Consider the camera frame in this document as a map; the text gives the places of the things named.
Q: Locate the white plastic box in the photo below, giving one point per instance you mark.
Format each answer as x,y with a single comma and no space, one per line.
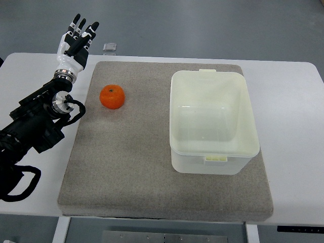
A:
212,126

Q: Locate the grey felt mat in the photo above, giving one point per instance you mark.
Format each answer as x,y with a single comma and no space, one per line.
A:
120,164

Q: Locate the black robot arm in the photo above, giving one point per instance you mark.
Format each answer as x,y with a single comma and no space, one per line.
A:
37,123

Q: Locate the black table control panel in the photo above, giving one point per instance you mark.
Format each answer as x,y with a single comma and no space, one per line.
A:
301,229

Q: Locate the white table leg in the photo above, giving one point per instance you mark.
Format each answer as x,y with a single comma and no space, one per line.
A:
61,230
252,233

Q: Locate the white table leg left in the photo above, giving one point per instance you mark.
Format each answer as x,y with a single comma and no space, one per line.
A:
61,230

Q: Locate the white table leg right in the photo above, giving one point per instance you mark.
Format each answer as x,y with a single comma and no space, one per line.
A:
252,233

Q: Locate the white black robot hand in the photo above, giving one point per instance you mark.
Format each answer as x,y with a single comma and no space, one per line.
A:
73,50

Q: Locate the orange fruit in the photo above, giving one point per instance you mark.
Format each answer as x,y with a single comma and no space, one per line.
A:
112,96

